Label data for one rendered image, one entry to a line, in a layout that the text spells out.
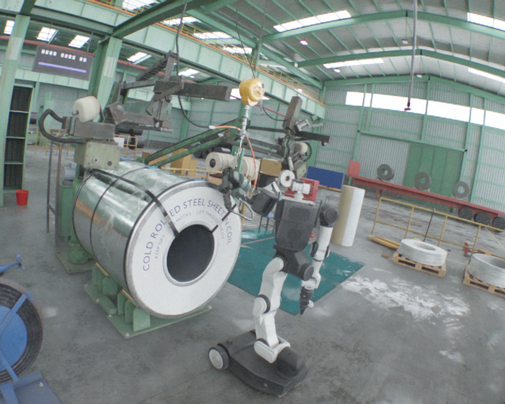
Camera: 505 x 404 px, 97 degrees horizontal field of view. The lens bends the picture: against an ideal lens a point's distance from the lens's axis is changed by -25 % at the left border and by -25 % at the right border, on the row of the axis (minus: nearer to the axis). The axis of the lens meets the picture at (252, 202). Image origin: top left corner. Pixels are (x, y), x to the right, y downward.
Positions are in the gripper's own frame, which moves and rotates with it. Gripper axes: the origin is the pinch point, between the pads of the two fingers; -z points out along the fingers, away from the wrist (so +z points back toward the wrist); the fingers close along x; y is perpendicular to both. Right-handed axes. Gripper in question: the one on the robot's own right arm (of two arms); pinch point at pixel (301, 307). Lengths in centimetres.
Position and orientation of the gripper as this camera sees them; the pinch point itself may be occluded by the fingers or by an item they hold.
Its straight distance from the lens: 230.3
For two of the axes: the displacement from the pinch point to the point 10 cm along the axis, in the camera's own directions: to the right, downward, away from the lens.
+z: 1.7, -9.2, -3.6
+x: 0.9, -3.5, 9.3
